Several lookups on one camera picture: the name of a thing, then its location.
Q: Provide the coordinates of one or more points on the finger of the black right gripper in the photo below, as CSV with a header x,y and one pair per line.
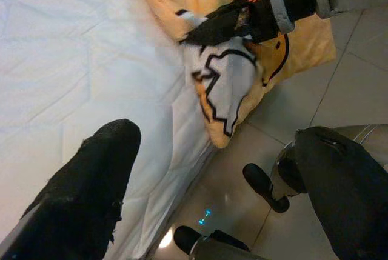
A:
x,y
215,32
230,13

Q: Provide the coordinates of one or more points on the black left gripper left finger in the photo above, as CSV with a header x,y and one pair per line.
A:
x,y
78,199

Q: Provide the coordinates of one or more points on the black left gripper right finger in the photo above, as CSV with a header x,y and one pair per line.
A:
x,y
348,199

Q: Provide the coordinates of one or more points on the yellow cartoon egg blanket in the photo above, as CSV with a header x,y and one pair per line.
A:
x,y
230,90

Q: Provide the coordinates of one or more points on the white quilted mattress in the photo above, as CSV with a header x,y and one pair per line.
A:
x,y
75,45

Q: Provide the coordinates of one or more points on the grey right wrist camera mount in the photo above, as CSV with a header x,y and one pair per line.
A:
x,y
277,5

